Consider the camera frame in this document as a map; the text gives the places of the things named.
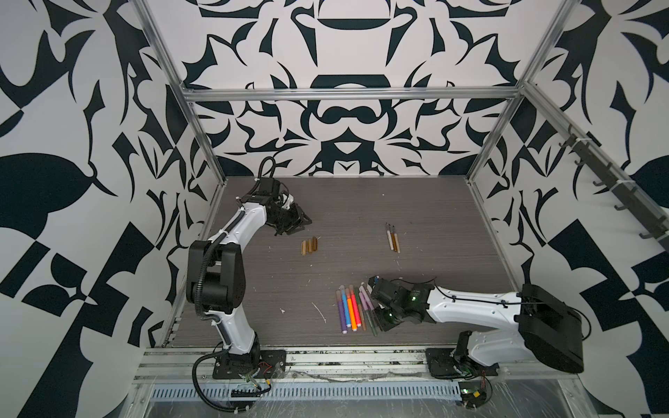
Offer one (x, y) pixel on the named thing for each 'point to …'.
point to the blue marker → (345, 306)
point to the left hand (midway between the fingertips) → (306, 219)
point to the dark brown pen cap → (314, 244)
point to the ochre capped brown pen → (395, 236)
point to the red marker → (354, 306)
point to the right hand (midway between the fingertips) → (374, 317)
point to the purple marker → (343, 323)
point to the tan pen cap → (303, 248)
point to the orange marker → (351, 310)
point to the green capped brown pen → (361, 308)
